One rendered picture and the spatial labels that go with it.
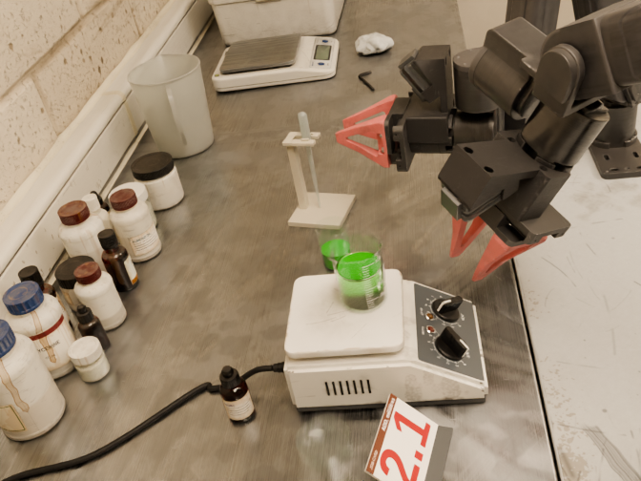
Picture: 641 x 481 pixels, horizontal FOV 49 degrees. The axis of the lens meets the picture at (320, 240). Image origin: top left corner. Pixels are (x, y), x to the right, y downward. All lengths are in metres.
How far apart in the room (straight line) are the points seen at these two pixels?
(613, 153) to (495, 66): 0.48
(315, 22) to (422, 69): 0.86
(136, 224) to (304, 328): 0.37
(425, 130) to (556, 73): 0.33
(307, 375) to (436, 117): 0.35
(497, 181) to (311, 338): 0.25
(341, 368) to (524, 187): 0.25
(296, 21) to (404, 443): 1.20
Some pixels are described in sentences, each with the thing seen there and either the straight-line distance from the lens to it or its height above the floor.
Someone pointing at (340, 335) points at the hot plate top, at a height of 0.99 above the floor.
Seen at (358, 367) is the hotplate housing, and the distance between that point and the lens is 0.70.
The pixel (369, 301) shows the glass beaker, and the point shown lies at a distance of 0.71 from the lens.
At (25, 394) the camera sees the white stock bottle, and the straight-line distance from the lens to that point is 0.82.
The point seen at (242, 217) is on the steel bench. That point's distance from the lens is 1.07.
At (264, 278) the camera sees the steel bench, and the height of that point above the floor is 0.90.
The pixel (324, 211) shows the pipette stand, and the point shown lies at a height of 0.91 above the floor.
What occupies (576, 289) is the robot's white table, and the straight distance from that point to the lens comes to 0.87.
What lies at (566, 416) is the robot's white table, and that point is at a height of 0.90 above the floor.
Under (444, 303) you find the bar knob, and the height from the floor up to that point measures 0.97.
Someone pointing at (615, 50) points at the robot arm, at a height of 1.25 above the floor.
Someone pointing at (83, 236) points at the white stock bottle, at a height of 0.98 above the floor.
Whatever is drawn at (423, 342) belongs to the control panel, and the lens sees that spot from 0.72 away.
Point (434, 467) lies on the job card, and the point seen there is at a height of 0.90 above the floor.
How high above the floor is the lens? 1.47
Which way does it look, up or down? 35 degrees down
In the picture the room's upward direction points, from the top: 11 degrees counter-clockwise
